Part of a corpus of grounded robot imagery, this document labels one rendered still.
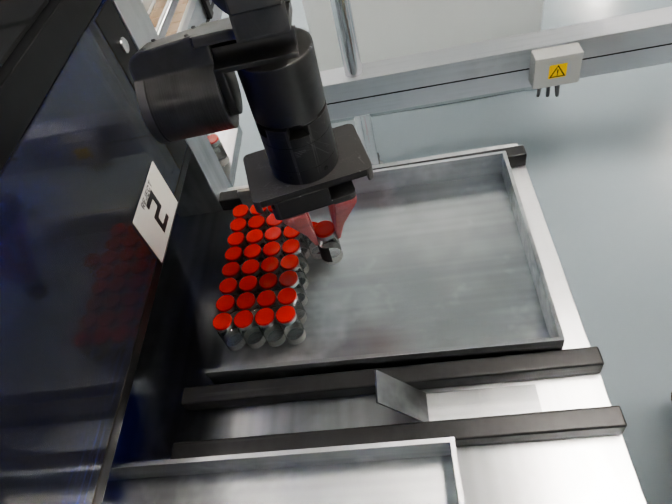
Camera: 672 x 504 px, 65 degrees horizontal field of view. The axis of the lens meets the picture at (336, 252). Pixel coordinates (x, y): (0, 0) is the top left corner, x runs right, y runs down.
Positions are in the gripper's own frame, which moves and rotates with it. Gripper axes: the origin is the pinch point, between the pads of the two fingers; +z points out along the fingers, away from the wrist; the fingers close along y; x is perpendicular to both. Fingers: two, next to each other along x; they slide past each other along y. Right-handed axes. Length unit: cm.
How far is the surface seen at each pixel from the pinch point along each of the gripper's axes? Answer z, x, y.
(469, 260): 9.9, 1.5, -14.5
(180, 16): 6, -72, 13
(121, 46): -15.5, -16.3, 13.2
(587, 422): 7.9, 22.0, -15.8
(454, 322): 9.9, 8.3, -9.9
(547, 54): 43, -76, -70
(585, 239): 97, -54, -79
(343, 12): 25, -93, -22
